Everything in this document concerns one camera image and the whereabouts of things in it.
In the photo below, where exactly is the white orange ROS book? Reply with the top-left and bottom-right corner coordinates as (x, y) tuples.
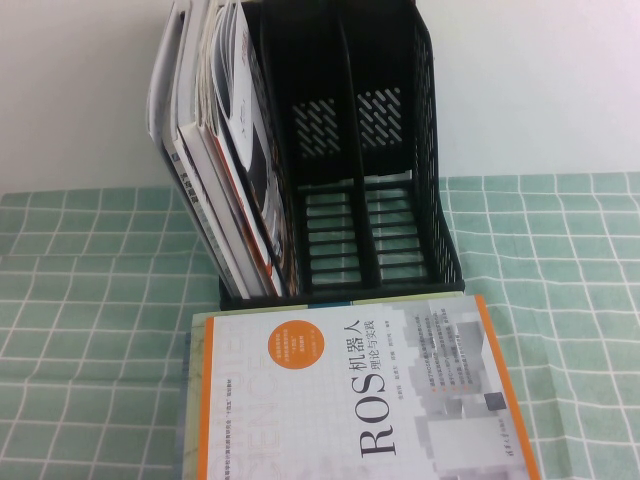
(191, 293), (544, 480)

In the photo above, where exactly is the black plastic book holder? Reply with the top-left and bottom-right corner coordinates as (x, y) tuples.
(159, 0), (467, 312)

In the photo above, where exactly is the yellow mechanical design book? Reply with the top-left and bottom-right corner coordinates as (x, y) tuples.
(182, 291), (469, 480)

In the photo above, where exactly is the stack of magazines in rack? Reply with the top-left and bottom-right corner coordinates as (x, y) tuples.
(197, 0), (297, 297)

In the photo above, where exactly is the thin grey white booklet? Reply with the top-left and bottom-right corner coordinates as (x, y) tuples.
(145, 0), (194, 147)

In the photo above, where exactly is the green checked tablecloth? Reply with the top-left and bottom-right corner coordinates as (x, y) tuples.
(0, 172), (640, 480)

